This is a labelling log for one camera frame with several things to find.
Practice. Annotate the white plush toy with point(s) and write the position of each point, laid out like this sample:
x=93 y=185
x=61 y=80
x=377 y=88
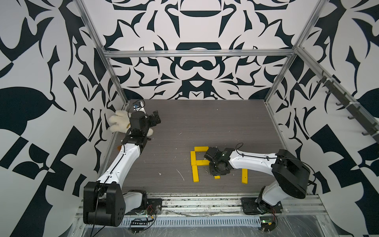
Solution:
x=121 y=122

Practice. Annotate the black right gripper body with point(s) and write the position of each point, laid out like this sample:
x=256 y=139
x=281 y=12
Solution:
x=214 y=171

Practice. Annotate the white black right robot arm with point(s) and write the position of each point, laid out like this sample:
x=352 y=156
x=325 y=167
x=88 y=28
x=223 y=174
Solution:
x=291 y=175

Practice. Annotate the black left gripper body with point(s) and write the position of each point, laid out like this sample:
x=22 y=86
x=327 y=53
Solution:
x=151 y=123

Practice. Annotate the yellow block top bar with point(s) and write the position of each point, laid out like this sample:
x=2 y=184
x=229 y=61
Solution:
x=201 y=149

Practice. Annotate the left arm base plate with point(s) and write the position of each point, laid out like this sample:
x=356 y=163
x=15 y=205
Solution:
x=154 y=206

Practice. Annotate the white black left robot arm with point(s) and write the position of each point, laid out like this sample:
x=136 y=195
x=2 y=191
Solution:
x=104 y=203

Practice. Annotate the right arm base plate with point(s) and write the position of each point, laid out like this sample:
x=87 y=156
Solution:
x=256 y=206

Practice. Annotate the yellow block bar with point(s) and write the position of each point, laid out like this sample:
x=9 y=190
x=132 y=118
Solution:
x=201 y=149
x=202 y=162

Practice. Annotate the circuit board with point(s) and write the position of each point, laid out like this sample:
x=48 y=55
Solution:
x=267 y=224
x=139 y=225

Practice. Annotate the left circuit board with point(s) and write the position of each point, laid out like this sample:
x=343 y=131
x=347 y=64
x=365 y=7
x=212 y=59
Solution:
x=139 y=225

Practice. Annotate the yellow block vertical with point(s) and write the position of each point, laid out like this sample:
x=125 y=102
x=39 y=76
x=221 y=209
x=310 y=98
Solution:
x=193 y=158
x=195 y=174

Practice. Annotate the right circuit board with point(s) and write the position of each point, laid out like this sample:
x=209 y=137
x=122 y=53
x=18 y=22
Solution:
x=267 y=224

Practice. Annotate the black wall hook rack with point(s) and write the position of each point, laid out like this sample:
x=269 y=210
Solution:
x=346 y=101

